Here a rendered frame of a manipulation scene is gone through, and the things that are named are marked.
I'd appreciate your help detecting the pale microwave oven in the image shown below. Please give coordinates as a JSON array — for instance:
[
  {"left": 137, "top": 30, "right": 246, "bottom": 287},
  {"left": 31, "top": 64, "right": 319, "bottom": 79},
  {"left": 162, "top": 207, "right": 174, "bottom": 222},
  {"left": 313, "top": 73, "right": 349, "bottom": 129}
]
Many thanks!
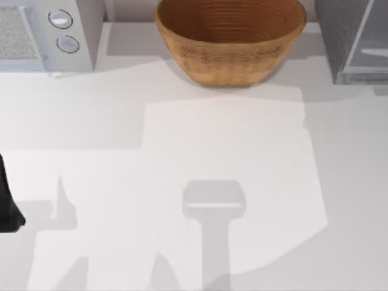
[{"left": 0, "top": 0, "right": 105, "bottom": 74}]

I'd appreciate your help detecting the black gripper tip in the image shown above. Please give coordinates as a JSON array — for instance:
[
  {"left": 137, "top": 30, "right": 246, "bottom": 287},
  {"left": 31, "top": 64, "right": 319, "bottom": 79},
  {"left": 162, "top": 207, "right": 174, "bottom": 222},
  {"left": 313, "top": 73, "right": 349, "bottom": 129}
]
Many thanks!
[{"left": 0, "top": 154, "right": 27, "bottom": 234}]

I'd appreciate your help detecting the brown woven basket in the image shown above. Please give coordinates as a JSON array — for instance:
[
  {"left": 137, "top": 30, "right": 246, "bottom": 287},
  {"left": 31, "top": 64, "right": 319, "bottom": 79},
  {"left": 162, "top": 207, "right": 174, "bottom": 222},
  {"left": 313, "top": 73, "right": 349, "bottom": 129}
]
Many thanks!
[{"left": 155, "top": 0, "right": 308, "bottom": 88}]

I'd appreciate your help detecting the round microwave knob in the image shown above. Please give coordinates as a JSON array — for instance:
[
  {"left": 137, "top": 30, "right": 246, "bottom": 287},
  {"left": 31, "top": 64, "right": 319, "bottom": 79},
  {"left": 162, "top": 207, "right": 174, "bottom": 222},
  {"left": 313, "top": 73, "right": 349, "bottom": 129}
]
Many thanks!
[
  {"left": 47, "top": 8, "right": 74, "bottom": 28},
  {"left": 56, "top": 35, "right": 81, "bottom": 54}
]

